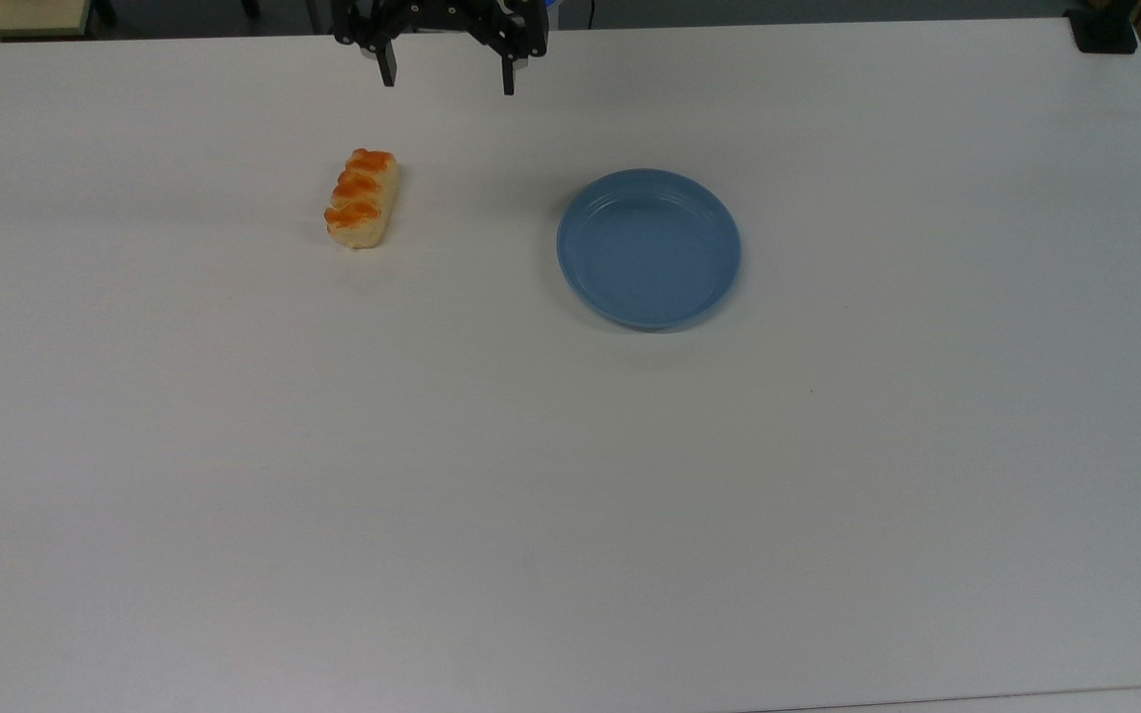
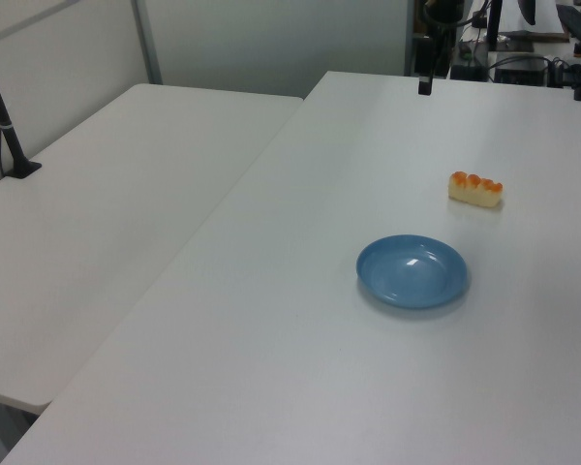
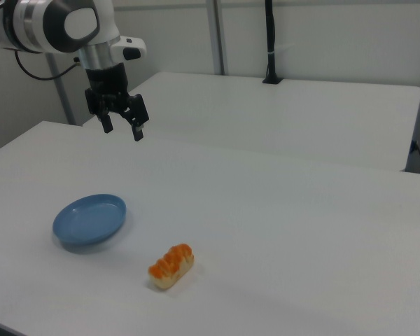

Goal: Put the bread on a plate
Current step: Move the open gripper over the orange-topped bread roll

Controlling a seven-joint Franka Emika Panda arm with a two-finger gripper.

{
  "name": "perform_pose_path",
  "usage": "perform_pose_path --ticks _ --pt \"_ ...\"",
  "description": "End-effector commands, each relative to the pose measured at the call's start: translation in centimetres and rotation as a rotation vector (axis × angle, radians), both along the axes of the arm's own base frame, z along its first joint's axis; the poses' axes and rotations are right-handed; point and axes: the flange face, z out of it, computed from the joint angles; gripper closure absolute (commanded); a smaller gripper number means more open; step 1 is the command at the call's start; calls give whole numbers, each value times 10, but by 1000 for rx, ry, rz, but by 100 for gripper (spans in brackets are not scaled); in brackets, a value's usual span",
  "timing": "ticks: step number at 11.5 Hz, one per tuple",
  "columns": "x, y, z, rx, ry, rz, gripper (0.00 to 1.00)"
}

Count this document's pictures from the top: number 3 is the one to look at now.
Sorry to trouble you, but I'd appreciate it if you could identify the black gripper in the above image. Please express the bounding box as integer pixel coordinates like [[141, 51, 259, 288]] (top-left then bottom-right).
[[84, 64, 151, 143]]

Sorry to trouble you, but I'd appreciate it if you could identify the orange glazed bread loaf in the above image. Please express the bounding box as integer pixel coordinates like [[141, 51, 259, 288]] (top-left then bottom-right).
[[147, 242, 196, 291]]

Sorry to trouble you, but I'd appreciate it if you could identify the blue round plate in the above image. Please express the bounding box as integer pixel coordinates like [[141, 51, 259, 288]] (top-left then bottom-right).
[[52, 192, 128, 246]]

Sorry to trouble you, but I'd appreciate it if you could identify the white side table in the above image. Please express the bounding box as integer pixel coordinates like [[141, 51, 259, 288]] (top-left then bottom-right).
[[81, 71, 420, 173]]

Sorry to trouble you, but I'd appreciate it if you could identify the grey metal frame post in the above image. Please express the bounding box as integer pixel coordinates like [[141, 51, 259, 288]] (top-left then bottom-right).
[[48, 54, 77, 126]]

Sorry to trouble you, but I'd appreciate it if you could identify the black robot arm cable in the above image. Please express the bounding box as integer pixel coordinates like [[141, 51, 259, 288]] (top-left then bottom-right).
[[14, 50, 82, 81]]

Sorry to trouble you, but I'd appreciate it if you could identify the grey partition post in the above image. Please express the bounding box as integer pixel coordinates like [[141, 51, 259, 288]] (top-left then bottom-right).
[[206, 0, 229, 76]]

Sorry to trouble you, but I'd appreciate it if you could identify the black camera stand pole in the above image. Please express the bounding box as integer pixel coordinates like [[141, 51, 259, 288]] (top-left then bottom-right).
[[262, 0, 284, 85]]

